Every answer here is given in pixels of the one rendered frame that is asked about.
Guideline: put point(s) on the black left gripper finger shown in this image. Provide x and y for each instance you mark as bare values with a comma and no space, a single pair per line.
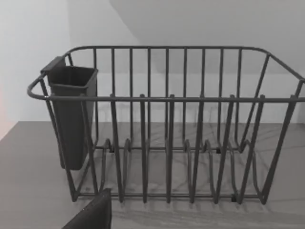
96,213

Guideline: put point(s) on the dark grey cutlery holder cup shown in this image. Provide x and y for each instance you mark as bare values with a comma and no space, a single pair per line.
71,114

